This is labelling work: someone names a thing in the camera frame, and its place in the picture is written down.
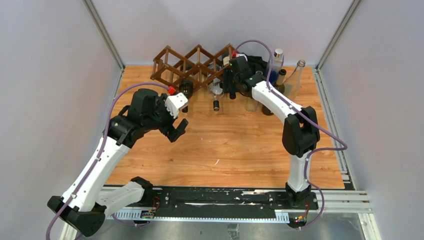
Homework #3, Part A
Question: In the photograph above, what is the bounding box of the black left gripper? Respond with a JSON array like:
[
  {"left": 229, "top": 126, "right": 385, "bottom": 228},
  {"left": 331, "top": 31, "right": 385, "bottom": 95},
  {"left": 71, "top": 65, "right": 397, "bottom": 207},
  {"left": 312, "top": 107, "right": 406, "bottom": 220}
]
[{"left": 143, "top": 93, "right": 188, "bottom": 141}]

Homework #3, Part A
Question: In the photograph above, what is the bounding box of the clear bottle black cap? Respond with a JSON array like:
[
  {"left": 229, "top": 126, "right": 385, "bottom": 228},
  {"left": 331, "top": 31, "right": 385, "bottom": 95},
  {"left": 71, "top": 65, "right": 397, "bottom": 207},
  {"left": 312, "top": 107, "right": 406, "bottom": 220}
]
[{"left": 207, "top": 77, "right": 224, "bottom": 112}]

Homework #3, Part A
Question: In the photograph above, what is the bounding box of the dark bottle slot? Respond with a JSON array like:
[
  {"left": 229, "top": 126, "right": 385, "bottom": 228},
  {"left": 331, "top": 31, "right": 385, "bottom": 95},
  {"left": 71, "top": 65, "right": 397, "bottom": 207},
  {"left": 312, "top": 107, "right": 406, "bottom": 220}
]
[{"left": 229, "top": 90, "right": 237, "bottom": 100}]

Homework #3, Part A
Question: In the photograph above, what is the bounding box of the dark green wine bottle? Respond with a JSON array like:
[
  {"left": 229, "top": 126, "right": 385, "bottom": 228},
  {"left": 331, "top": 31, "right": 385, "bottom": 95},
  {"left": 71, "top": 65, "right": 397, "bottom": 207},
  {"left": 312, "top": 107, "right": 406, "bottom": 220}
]
[{"left": 179, "top": 79, "right": 194, "bottom": 100}]

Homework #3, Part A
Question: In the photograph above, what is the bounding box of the blue square glass bottle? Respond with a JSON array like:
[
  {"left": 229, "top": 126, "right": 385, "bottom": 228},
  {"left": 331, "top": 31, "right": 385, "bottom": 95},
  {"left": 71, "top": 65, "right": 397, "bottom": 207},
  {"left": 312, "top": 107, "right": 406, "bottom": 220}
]
[{"left": 265, "top": 48, "right": 285, "bottom": 84}]

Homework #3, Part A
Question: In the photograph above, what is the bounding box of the green bottle silver neck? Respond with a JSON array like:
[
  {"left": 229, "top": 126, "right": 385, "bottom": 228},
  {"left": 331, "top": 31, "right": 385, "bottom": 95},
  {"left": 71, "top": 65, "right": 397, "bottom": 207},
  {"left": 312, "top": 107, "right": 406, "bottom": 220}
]
[{"left": 261, "top": 68, "right": 288, "bottom": 116}]

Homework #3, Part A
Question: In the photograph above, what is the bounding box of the clear glass bottle dark label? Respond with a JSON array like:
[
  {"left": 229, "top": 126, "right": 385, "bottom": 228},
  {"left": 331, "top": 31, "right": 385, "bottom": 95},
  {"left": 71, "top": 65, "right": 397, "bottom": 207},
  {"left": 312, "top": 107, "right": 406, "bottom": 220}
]
[{"left": 283, "top": 59, "right": 306, "bottom": 102}]

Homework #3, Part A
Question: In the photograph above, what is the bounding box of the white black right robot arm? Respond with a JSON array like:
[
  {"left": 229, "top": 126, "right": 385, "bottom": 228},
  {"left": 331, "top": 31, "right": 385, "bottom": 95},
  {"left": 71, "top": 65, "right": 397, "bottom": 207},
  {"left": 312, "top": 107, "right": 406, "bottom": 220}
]
[{"left": 228, "top": 56, "right": 320, "bottom": 209}]

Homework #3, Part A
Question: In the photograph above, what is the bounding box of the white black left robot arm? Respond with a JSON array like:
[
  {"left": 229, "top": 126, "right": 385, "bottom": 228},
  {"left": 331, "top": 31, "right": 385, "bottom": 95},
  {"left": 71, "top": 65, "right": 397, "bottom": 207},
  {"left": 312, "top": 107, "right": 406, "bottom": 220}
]
[{"left": 47, "top": 88, "right": 188, "bottom": 237}]

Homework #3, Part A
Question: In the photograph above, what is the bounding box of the brown wooden wine rack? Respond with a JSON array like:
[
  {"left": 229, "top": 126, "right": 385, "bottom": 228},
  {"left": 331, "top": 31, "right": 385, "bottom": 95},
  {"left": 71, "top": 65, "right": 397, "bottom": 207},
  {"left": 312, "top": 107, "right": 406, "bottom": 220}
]
[{"left": 150, "top": 43, "right": 235, "bottom": 92}]

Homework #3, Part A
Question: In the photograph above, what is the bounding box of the black cloth behind rack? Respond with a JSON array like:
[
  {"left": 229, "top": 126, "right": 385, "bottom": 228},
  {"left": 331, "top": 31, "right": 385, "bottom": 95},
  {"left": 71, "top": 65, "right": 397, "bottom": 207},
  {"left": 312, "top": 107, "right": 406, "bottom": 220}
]
[{"left": 247, "top": 55, "right": 269, "bottom": 78}]

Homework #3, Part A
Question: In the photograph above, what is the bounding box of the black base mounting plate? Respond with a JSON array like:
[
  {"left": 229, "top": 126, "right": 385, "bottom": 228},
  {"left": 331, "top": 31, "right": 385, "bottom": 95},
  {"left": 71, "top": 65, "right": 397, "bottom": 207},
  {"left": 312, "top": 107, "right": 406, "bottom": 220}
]
[{"left": 120, "top": 186, "right": 320, "bottom": 220}]

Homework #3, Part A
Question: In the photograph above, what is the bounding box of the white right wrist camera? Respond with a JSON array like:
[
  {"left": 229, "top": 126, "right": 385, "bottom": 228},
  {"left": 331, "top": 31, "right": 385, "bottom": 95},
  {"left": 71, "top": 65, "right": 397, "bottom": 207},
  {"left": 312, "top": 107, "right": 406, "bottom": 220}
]
[{"left": 231, "top": 51, "right": 248, "bottom": 61}]

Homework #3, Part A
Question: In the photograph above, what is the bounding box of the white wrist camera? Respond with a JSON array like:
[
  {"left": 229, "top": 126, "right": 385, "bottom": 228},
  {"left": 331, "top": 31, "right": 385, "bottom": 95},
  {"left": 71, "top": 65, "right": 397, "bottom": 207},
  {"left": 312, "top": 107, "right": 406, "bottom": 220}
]
[
  {"left": 231, "top": 51, "right": 248, "bottom": 61},
  {"left": 165, "top": 93, "right": 189, "bottom": 119}
]

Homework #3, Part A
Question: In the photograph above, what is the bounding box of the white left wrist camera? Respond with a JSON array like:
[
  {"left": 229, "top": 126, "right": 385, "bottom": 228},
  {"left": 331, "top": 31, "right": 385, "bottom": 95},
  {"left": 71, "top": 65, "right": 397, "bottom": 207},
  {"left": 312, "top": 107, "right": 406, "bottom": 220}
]
[{"left": 165, "top": 93, "right": 189, "bottom": 119}]

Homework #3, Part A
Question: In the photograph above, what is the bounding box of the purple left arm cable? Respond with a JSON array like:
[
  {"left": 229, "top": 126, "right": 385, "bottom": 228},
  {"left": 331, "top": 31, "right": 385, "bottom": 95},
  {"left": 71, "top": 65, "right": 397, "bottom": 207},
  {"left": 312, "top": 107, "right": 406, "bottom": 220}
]
[{"left": 45, "top": 82, "right": 177, "bottom": 240}]

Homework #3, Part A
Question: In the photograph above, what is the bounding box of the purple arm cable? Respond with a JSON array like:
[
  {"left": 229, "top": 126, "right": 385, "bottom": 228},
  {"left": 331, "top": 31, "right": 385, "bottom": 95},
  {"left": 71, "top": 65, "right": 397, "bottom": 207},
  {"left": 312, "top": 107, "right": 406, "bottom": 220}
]
[
  {"left": 45, "top": 82, "right": 177, "bottom": 240},
  {"left": 231, "top": 39, "right": 348, "bottom": 230}
]

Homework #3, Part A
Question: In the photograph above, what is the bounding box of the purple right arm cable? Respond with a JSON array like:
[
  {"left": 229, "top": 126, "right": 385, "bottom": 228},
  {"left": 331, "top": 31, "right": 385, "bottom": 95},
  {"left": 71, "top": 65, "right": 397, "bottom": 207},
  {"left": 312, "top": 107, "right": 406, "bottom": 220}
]
[{"left": 231, "top": 39, "right": 348, "bottom": 230}]

